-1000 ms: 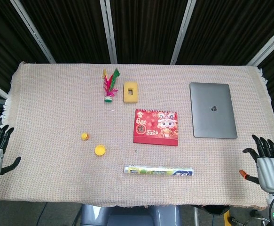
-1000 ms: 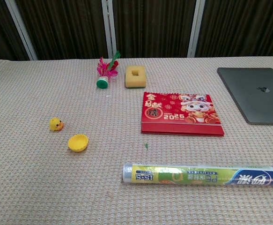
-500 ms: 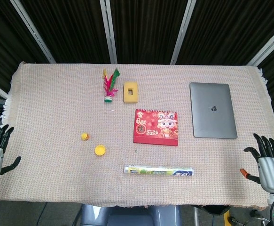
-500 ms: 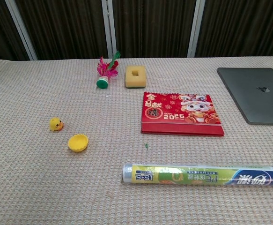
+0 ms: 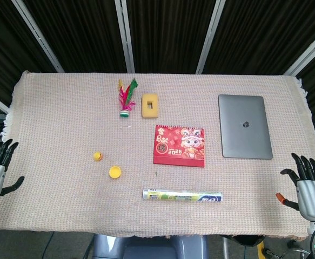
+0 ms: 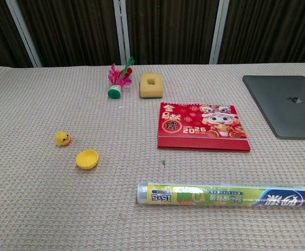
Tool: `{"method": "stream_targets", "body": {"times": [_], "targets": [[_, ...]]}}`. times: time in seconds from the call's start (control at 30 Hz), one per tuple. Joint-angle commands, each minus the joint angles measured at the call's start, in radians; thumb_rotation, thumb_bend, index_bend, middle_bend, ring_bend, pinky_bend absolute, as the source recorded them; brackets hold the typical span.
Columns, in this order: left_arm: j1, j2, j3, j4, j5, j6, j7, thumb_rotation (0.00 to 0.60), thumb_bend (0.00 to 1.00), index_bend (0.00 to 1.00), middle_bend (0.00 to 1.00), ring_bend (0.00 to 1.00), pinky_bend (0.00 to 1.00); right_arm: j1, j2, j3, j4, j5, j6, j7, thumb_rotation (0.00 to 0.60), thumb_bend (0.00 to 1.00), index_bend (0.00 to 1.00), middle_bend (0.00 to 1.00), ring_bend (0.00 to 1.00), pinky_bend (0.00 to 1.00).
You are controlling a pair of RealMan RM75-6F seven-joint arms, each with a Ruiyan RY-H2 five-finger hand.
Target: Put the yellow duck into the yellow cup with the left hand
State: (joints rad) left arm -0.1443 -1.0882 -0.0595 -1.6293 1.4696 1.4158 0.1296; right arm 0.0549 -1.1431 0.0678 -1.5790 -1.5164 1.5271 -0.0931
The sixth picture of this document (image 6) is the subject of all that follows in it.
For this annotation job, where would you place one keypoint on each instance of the red 2026 desk calendar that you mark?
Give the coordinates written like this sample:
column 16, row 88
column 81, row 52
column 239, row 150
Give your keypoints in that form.
column 202, row 128

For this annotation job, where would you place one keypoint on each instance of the cling film roll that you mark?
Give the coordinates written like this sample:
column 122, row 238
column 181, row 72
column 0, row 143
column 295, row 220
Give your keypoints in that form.
column 225, row 197

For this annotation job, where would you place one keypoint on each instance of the yellow sponge with hole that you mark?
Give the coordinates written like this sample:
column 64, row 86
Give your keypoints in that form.
column 144, row 89

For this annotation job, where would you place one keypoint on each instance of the yellow rubber duck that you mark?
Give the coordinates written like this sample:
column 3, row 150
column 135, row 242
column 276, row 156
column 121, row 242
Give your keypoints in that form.
column 62, row 138

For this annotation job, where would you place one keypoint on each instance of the pink green feather shuttlecock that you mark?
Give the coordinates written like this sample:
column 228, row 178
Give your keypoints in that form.
column 114, row 92

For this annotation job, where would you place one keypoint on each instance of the black pleated curtain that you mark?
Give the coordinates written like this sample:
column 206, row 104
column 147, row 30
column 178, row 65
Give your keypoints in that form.
column 168, row 26

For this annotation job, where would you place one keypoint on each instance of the yellow bottle cap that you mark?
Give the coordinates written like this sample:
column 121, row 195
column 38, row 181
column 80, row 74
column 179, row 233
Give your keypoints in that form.
column 87, row 159

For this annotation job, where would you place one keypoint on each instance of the grey closed laptop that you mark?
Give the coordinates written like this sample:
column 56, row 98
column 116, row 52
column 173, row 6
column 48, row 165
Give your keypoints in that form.
column 285, row 104

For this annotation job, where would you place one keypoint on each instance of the small green feather scrap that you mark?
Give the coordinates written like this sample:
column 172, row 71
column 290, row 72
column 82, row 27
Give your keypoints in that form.
column 163, row 162

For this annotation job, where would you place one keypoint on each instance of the beige woven tablecloth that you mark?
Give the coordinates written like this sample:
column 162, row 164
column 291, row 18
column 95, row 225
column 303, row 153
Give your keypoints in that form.
column 37, row 196

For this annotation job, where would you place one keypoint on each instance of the white metal frame post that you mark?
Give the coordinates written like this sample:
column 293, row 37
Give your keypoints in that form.
column 123, row 31
column 24, row 34
column 219, row 31

